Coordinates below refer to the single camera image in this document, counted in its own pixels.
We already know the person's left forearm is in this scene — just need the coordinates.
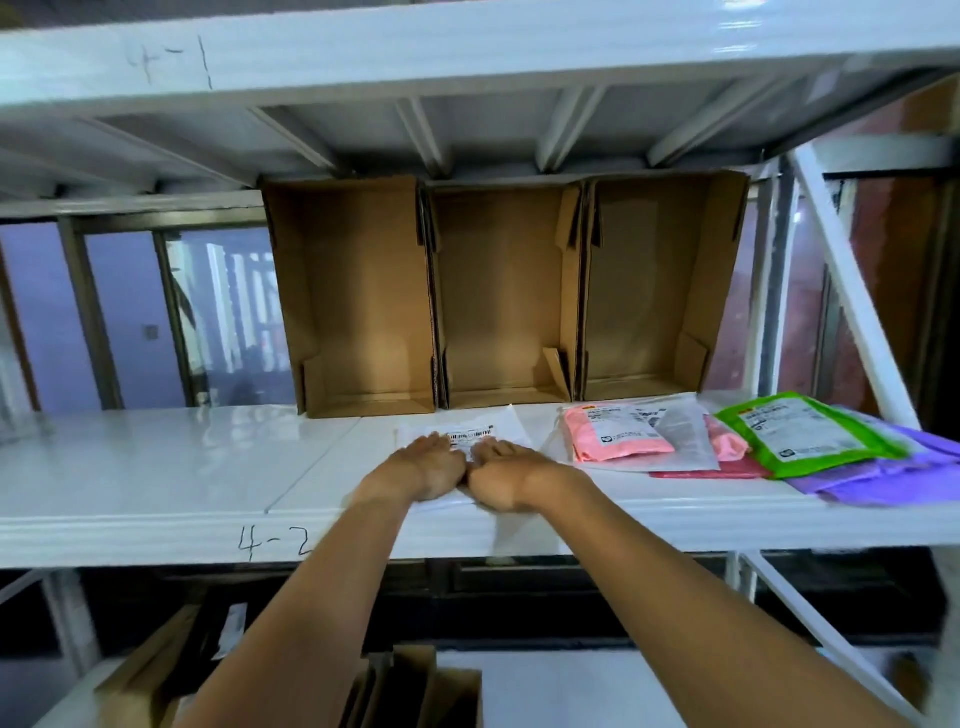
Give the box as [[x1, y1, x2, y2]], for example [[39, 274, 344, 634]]
[[176, 487, 410, 728]]

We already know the open brown cardboard box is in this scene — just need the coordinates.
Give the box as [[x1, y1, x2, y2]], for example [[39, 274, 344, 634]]
[[260, 176, 438, 419], [581, 170, 751, 403], [423, 182, 585, 410]]

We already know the person's right hand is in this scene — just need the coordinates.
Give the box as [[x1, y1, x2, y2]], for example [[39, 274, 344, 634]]
[[464, 438, 594, 515]]

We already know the white metal shelf rack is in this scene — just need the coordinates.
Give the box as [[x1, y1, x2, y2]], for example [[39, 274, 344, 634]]
[[0, 0, 960, 728]]

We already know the person's right forearm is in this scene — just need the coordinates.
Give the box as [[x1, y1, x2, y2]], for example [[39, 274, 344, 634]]
[[539, 479, 920, 728]]

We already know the brown cardboard carton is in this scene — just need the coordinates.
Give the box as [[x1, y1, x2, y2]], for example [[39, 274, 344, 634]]
[[423, 667, 485, 728], [341, 644, 440, 728], [93, 603, 202, 728]]

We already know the black package with white label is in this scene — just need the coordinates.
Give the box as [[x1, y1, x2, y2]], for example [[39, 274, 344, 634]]
[[187, 596, 253, 676]]

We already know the person's left hand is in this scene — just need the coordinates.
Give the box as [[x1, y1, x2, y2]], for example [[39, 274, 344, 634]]
[[352, 432, 468, 505]]

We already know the small pink packet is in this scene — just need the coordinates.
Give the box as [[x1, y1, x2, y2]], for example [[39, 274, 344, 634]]
[[562, 402, 676, 465]]

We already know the purple mailer bag front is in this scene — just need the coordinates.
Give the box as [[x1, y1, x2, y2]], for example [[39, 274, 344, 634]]
[[832, 408, 960, 481]]

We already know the green mailer bag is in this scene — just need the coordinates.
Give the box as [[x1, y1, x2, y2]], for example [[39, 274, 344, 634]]
[[714, 391, 913, 480]]

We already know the red mailer bag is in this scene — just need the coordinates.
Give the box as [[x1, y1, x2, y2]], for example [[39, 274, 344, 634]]
[[650, 457, 774, 481]]

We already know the metal window frame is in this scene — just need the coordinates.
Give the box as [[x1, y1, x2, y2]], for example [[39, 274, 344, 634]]
[[0, 217, 298, 412]]

